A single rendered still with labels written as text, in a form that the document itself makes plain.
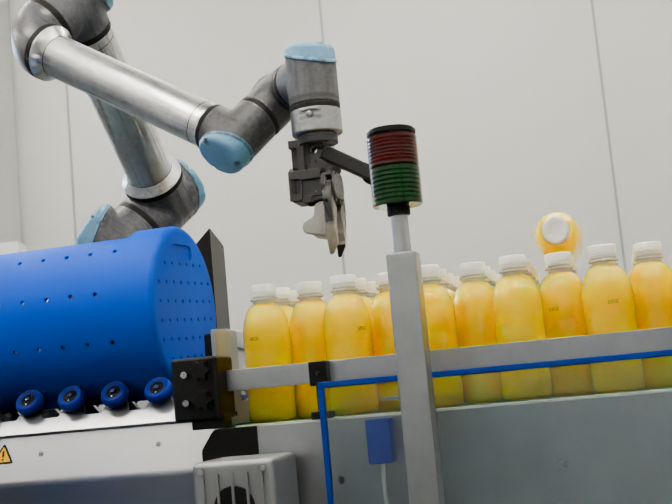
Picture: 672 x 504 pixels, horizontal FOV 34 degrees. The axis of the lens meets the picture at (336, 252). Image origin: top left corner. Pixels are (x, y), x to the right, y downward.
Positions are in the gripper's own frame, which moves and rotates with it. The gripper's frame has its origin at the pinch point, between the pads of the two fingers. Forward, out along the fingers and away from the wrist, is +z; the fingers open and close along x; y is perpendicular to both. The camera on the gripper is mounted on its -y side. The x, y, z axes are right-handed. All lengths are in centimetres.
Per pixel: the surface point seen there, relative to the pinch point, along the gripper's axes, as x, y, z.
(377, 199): 51, -18, 1
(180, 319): 15.6, 24.1, 10.6
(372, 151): 51, -18, -5
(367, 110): -263, 46, -93
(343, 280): 27.0, -6.6, 8.5
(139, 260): 24.4, 26.7, 1.3
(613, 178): -277, -52, -52
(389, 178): 51, -20, -1
